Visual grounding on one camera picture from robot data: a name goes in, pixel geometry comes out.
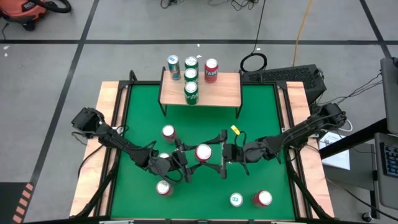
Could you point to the white printed paper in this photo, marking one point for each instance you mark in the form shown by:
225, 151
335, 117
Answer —
339, 160

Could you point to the wooden shelf with black frame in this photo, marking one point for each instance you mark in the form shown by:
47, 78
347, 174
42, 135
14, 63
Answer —
224, 91

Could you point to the black metal beam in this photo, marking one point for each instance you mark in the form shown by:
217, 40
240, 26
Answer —
371, 130

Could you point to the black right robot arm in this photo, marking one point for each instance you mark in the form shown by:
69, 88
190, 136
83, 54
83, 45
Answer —
295, 137

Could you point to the grey monitor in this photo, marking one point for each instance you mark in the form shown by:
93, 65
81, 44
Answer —
390, 93

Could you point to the silver blue energy drink can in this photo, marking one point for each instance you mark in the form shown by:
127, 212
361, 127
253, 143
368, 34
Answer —
173, 59
236, 199

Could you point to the orange shop vacuum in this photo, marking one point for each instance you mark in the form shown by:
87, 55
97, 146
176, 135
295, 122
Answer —
21, 11

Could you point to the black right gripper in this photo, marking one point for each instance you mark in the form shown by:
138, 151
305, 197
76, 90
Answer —
234, 152

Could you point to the green Sprite soda can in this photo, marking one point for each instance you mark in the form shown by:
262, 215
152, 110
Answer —
191, 62
190, 74
191, 87

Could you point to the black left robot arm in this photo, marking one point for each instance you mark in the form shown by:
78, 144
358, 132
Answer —
121, 143

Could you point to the red Fanta soda can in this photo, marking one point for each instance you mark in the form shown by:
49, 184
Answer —
264, 198
168, 131
163, 187
211, 63
164, 155
203, 152

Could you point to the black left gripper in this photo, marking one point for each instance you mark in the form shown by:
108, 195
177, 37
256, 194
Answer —
178, 161

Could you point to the green table mat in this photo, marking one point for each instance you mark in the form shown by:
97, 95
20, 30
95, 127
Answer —
202, 202

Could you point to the black orange striped floor mat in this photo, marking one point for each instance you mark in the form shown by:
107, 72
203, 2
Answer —
9, 202

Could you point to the black caster wheel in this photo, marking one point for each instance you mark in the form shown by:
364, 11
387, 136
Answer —
367, 216

